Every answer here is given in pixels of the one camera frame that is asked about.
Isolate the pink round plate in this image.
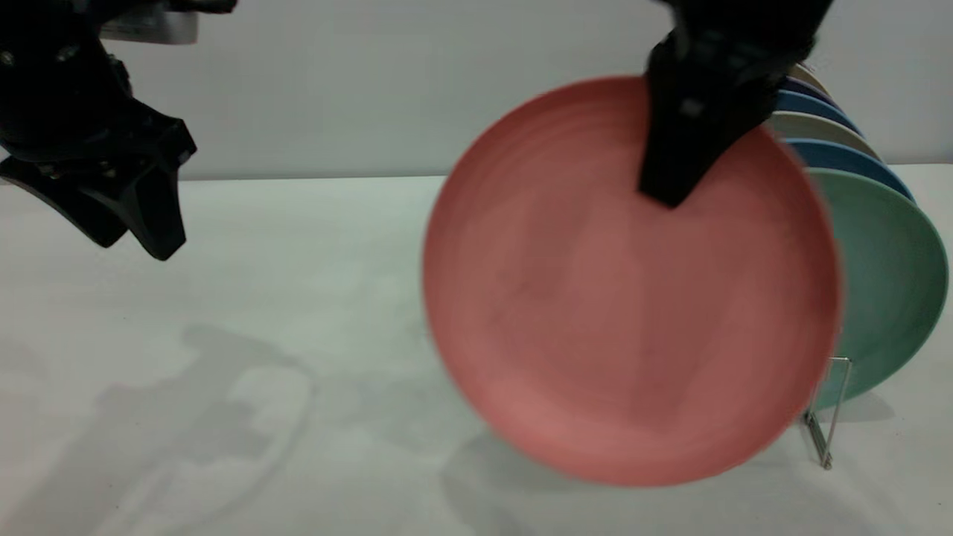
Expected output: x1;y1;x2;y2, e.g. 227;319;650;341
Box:
422;74;844;488

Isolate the navy purple round plate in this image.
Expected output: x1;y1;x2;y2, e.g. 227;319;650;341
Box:
782;74;835;105

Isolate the beige round plate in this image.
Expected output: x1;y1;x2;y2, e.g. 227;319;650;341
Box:
789;63;827;94
767;112;882;161

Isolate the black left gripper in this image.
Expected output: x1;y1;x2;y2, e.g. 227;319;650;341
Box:
0;0;198;261

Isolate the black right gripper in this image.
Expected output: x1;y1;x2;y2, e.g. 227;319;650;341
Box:
639;0;835;209

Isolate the green round plate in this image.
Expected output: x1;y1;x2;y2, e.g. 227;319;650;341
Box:
808;168;949;410

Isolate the blue round plate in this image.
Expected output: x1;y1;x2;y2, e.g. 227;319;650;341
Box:
774;90;861;135
785;139;915;202

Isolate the metal wire plate rack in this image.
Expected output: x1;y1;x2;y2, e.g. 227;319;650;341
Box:
803;357;852;471

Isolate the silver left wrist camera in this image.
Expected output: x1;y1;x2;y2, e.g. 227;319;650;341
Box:
101;0;200;44

